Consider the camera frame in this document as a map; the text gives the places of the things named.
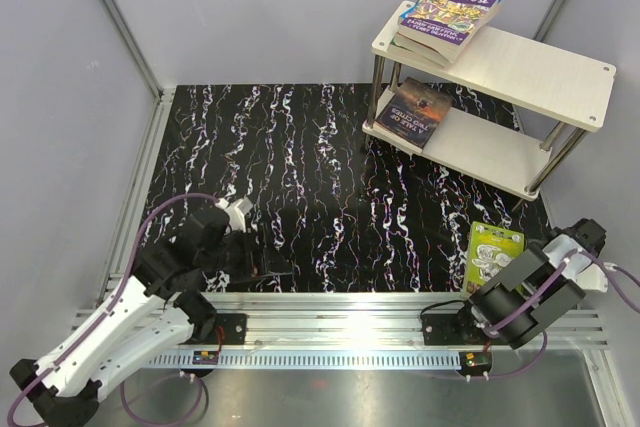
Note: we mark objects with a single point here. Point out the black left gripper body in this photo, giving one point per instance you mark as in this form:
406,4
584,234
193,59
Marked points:
240,261

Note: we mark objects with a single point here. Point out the dark tale of two cities book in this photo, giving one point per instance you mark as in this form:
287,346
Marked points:
413,113

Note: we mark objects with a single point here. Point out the lime green treehouse book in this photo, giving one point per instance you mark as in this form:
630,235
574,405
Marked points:
490,250

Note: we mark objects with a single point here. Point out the orange 78-storey treehouse book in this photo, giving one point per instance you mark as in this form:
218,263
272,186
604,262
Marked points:
402,45

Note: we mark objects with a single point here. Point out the purple treehouse book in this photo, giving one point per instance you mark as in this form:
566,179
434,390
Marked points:
467,17

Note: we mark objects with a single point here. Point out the green 104-storey treehouse book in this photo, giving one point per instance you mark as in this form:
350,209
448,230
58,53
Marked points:
422,32

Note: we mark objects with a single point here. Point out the blue 26-storey treehouse book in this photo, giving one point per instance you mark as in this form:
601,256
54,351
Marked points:
416,15

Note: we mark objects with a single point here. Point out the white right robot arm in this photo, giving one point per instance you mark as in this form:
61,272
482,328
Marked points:
536,288

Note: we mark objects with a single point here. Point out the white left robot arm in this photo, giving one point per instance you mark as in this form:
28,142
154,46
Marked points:
157,304

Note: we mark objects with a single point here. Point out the black marble pattern mat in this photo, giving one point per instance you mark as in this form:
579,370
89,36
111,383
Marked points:
347,214

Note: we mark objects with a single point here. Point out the white two-tier shelf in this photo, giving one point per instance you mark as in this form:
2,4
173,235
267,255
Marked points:
569,88

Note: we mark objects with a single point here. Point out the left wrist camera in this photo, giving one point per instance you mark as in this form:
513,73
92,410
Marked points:
237,212

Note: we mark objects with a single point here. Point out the aluminium mounting rail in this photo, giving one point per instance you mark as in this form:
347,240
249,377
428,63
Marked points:
330,321

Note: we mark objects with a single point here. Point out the white slotted cable duct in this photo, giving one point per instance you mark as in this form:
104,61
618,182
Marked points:
307,360

